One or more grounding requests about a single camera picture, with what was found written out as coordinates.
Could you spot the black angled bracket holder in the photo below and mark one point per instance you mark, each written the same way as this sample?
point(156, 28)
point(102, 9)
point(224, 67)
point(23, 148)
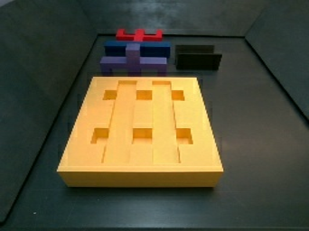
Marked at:
point(197, 57)

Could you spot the red branched block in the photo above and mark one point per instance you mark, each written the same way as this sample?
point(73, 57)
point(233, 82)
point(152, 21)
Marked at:
point(140, 36)

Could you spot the purple cross-shaped block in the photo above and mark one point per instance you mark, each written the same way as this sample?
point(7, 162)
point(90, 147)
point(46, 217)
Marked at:
point(133, 62)

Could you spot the long dark blue block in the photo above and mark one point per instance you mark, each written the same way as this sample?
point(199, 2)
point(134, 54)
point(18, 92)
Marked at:
point(150, 49)

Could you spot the yellow slotted board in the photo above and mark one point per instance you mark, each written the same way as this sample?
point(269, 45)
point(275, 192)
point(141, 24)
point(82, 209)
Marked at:
point(142, 135)

